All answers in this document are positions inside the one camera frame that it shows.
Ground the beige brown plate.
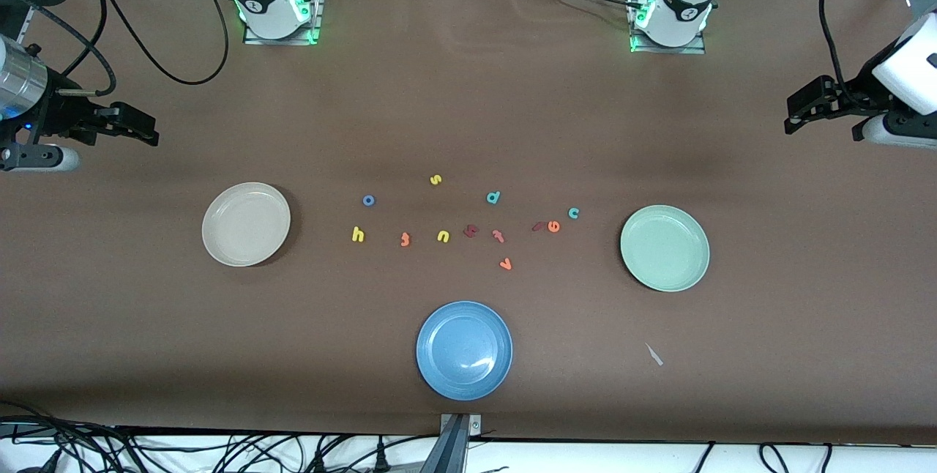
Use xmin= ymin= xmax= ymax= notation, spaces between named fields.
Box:
xmin=201 ymin=182 xmax=291 ymax=267

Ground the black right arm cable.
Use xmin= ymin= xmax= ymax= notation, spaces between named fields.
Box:
xmin=81 ymin=0 xmax=230 ymax=86

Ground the blue plate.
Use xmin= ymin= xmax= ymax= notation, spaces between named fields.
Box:
xmin=416 ymin=301 xmax=514 ymax=401

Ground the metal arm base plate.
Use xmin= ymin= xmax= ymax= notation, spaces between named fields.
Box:
xmin=628 ymin=0 xmax=707 ymax=55
xmin=244 ymin=0 xmax=326 ymax=46

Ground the light green plate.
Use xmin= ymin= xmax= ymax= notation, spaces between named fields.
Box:
xmin=619 ymin=204 xmax=711 ymax=293

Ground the aluminium camera mount profile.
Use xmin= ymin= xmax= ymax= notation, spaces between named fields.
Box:
xmin=419 ymin=413 xmax=484 ymax=473

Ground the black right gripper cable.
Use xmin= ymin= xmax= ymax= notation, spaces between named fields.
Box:
xmin=29 ymin=3 xmax=119 ymax=97

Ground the brown table mat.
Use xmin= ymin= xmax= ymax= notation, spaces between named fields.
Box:
xmin=0 ymin=0 xmax=937 ymax=444

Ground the black plug cable below table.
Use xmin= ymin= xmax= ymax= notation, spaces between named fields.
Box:
xmin=307 ymin=433 xmax=440 ymax=473

